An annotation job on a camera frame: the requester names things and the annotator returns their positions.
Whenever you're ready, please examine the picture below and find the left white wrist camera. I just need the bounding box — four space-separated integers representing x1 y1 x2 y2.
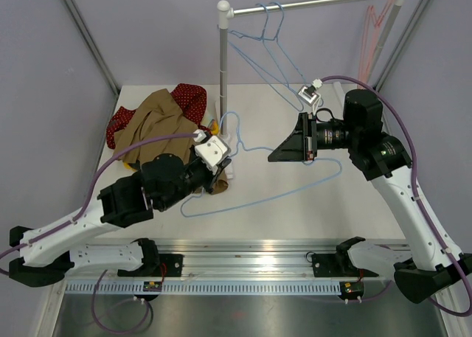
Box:
193 129 231 175

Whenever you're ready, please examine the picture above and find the white metal clothes rack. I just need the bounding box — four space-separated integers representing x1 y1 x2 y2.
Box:
215 0 414 181

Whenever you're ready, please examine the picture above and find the yellow plastic tray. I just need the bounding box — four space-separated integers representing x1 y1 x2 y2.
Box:
123 119 221 172

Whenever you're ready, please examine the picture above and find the floral pastel skirt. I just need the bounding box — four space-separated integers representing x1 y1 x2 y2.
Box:
201 110 219 134

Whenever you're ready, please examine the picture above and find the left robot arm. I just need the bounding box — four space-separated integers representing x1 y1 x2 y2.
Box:
7 153 231 288

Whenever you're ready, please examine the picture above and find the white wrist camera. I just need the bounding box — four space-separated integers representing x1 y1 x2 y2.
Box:
297 79 323 114
193 129 231 175

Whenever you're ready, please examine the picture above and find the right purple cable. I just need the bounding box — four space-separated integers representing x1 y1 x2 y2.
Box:
305 74 472 318

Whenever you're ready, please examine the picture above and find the blue hanger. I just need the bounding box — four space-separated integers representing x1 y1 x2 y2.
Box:
180 111 342 219
228 3 302 113
257 1 307 86

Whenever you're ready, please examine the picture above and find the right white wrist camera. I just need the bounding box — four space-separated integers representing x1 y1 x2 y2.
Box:
297 79 323 114

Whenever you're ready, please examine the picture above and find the red polka-dot skirt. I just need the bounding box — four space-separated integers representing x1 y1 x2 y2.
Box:
105 83 210 149

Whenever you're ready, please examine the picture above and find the purple cable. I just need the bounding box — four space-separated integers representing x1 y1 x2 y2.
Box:
0 130 204 333
305 74 472 318

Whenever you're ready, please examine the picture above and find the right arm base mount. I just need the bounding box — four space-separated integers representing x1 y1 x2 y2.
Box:
305 251 379 278

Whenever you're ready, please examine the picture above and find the pink hanger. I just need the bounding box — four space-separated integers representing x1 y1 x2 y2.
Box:
359 0 400 86
357 0 398 83

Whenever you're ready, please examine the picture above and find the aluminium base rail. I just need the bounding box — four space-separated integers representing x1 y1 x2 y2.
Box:
51 237 443 282

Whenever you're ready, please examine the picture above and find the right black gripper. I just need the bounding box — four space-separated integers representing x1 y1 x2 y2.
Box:
269 113 360 162

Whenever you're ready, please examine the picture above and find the white slotted cable duct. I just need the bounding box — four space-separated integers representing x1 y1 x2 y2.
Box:
66 280 341 296

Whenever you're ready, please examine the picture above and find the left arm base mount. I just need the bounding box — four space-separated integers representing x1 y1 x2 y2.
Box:
117 254 184 278

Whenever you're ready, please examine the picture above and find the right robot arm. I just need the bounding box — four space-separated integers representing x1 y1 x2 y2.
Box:
268 89 471 304

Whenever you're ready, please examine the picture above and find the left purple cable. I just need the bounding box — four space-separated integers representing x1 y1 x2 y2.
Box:
0 130 204 333

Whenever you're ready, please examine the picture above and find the tan skirt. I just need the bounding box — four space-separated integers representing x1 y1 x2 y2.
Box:
111 88 229 196

